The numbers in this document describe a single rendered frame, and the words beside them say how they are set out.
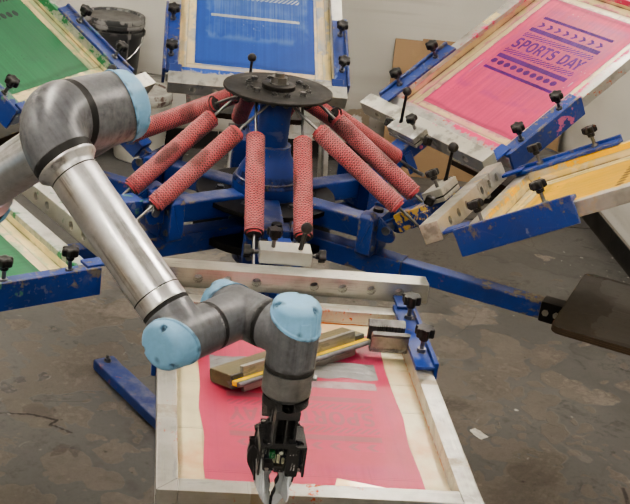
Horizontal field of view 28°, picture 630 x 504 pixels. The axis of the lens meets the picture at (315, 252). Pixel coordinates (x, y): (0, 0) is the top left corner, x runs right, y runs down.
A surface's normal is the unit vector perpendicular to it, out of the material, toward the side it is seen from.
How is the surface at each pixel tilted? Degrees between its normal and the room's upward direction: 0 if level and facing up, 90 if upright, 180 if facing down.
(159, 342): 90
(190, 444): 0
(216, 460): 0
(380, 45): 90
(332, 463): 0
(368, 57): 90
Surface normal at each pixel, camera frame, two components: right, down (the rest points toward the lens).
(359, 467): 0.13, -0.91
